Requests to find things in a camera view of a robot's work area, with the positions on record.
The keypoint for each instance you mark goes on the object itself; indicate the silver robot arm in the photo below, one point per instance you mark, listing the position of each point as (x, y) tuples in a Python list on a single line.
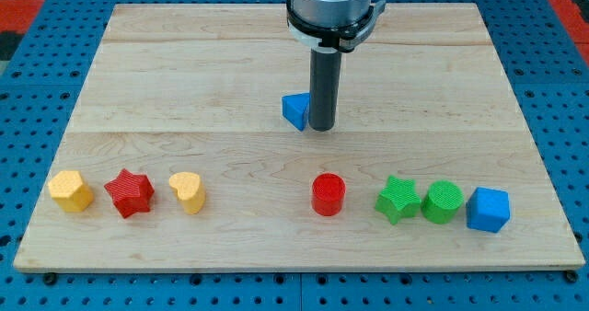
[(329, 26)]

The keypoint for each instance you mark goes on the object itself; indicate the yellow heart block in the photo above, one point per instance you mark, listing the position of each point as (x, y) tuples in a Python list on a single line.
[(189, 191)]

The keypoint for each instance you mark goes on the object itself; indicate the green star block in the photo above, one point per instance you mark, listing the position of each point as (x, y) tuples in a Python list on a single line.
[(398, 199)]

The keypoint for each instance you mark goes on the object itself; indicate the red star block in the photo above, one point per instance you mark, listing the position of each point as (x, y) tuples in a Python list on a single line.
[(130, 193)]

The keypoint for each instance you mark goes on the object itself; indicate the blue cube block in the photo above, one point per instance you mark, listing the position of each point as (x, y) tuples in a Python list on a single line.
[(488, 210)]

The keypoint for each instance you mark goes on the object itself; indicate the blue triangle block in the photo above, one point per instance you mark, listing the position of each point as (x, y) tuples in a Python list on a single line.
[(295, 109)]

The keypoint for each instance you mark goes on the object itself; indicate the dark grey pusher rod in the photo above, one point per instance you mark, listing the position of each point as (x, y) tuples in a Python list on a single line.
[(323, 91)]

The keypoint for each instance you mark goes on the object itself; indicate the yellow hexagon block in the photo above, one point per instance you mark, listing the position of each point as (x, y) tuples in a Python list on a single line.
[(70, 191)]

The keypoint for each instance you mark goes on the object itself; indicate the green cylinder block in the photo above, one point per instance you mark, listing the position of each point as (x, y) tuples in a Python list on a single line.
[(442, 201)]

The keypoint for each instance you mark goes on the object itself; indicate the wooden board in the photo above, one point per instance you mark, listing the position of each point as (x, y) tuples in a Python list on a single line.
[(198, 88)]

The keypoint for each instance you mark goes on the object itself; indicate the red cylinder block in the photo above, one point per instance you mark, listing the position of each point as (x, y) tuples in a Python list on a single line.
[(328, 192)]

